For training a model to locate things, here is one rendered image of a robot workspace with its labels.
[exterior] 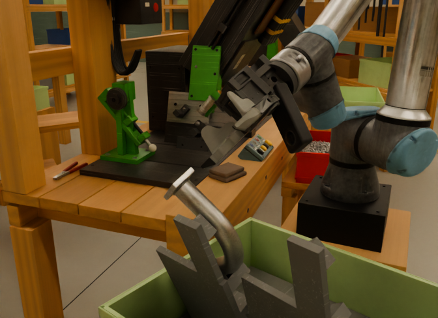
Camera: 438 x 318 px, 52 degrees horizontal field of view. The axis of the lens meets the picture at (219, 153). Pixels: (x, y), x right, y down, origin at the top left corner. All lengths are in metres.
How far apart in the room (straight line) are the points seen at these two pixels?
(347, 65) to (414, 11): 3.64
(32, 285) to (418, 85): 1.27
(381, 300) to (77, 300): 1.81
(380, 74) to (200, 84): 2.72
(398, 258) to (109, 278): 1.77
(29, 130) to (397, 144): 1.01
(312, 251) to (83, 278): 2.19
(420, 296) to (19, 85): 1.13
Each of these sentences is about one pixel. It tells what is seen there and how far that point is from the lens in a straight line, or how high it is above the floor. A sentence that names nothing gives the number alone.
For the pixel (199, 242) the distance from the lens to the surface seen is 0.61.
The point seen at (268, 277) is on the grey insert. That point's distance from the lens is 1.02.
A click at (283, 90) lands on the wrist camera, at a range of 0.76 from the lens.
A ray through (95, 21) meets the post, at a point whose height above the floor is 1.36.
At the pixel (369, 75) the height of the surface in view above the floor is 0.81.
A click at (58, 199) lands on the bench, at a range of 1.39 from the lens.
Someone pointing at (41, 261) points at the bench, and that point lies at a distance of 1.57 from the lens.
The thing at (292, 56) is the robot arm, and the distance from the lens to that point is 0.80.
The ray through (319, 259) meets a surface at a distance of 0.52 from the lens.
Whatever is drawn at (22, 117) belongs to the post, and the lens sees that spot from 1.40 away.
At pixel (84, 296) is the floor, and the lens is 2.49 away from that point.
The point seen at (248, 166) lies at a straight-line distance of 1.51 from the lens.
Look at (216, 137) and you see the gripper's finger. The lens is 0.76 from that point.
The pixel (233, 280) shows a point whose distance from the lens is 0.73.
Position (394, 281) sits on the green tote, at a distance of 0.90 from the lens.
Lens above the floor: 1.42
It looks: 18 degrees down
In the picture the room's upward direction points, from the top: straight up
